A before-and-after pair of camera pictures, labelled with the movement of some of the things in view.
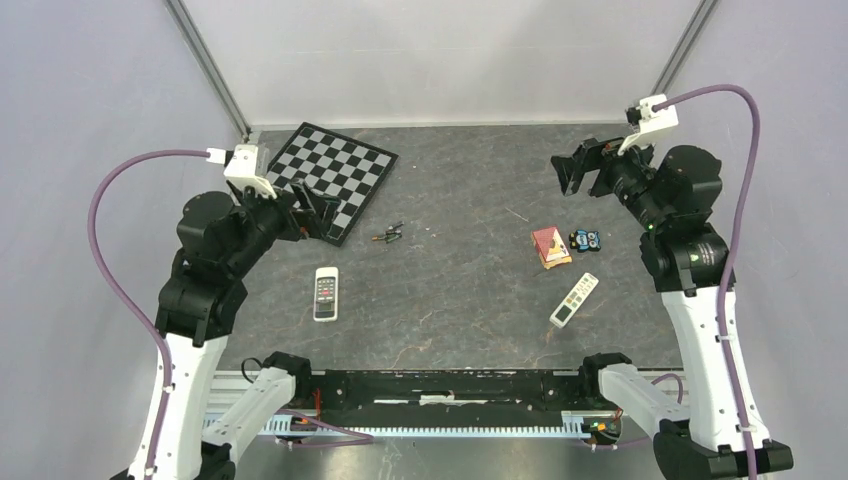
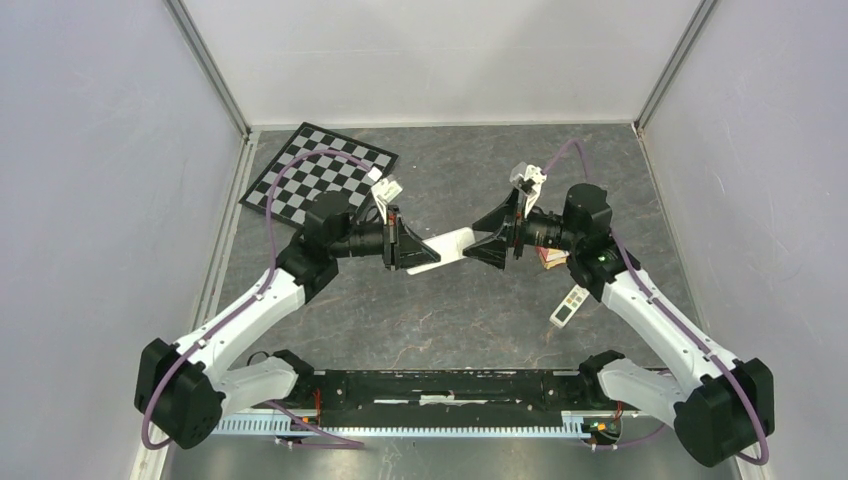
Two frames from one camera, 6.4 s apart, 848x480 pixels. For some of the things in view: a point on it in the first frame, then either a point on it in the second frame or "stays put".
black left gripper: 324,206 to 403,249
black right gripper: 593,154 to 508,220
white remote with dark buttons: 326,294 to 448,247
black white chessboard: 336,166 stays put
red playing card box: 551,247 stays put
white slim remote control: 569,309 stays put
